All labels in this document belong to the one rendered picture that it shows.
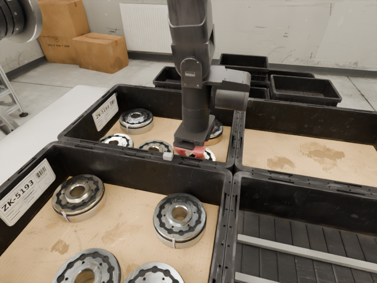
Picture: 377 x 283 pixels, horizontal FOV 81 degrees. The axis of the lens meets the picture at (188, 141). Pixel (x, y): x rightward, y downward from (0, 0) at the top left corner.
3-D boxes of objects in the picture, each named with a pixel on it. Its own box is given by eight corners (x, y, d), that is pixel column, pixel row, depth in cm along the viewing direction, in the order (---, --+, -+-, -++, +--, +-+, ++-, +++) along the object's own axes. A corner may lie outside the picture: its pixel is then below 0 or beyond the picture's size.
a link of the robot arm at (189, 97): (185, 67, 44) (178, 79, 39) (220, 70, 42) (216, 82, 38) (185, 98, 48) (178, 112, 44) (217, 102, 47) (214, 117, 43)
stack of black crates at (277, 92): (259, 147, 168) (273, 92, 139) (258, 125, 190) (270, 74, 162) (316, 155, 161) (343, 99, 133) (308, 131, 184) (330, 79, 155)
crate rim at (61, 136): (56, 147, 51) (53, 138, 50) (118, 89, 74) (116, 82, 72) (231, 177, 44) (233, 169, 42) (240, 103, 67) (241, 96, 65)
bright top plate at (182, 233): (146, 236, 40) (146, 234, 39) (160, 191, 48) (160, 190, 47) (202, 245, 39) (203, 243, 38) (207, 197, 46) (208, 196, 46)
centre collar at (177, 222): (164, 224, 41) (164, 222, 41) (170, 201, 45) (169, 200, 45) (190, 228, 41) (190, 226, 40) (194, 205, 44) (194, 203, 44)
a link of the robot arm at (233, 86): (191, 31, 39) (179, 57, 34) (257, 35, 37) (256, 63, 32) (192, 87, 48) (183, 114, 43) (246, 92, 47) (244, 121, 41)
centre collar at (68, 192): (60, 201, 45) (59, 199, 45) (72, 182, 49) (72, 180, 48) (84, 202, 45) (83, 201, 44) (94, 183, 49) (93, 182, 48)
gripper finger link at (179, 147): (210, 156, 55) (212, 125, 49) (201, 177, 50) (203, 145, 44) (183, 150, 57) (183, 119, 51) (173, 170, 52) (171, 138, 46)
